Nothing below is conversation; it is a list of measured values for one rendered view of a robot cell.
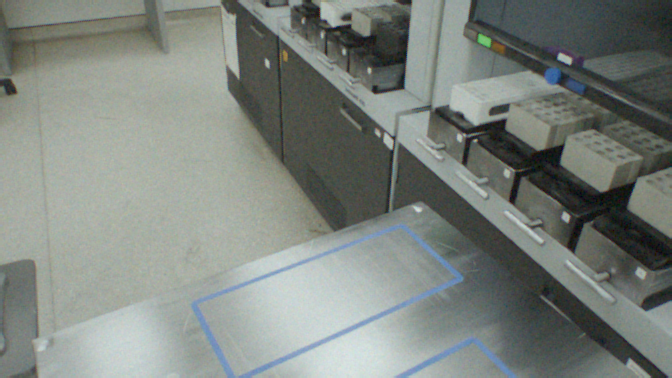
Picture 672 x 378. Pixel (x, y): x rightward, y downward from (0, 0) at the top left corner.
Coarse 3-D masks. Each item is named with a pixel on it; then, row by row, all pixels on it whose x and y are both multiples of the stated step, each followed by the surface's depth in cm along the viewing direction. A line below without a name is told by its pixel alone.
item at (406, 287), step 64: (320, 256) 81; (384, 256) 81; (448, 256) 82; (128, 320) 70; (192, 320) 71; (256, 320) 71; (320, 320) 71; (384, 320) 71; (448, 320) 71; (512, 320) 72
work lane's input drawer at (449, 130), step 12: (444, 108) 124; (432, 120) 125; (444, 120) 121; (456, 120) 119; (504, 120) 120; (432, 132) 127; (444, 132) 122; (456, 132) 118; (468, 132) 117; (480, 132) 117; (420, 144) 124; (444, 144) 123; (456, 144) 119; (468, 144) 117; (456, 156) 120
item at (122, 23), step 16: (128, 16) 411; (144, 16) 416; (176, 16) 426; (192, 16) 431; (208, 16) 436; (16, 32) 385; (32, 32) 389; (48, 32) 394; (64, 32) 398; (80, 32) 402; (96, 32) 406
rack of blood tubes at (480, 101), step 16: (480, 80) 125; (496, 80) 126; (512, 80) 126; (528, 80) 126; (544, 80) 126; (464, 96) 119; (480, 96) 118; (496, 96) 119; (512, 96) 118; (528, 96) 120; (464, 112) 120; (480, 112) 116; (496, 112) 125
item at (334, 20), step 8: (344, 0) 177; (352, 0) 178; (360, 0) 178; (368, 0) 178; (376, 0) 178; (384, 0) 179; (328, 8) 170; (336, 8) 170; (344, 8) 170; (352, 8) 170; (368, 8) 172; (328, 16) 172; (336, 16) 169; (344, 16) 181; (336, 24) 170; (344, 24) 172
